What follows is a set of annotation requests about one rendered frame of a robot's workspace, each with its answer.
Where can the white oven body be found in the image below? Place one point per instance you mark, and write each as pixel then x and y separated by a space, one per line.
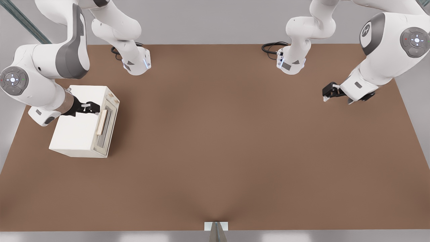
pixel 79 131

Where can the silver frame post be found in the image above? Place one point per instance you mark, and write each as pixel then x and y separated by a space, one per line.
pixel 216 232
pixel 25 22
pixel 425 6

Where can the white oven door with window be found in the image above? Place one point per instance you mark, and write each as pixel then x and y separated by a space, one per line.
pixel 109 129

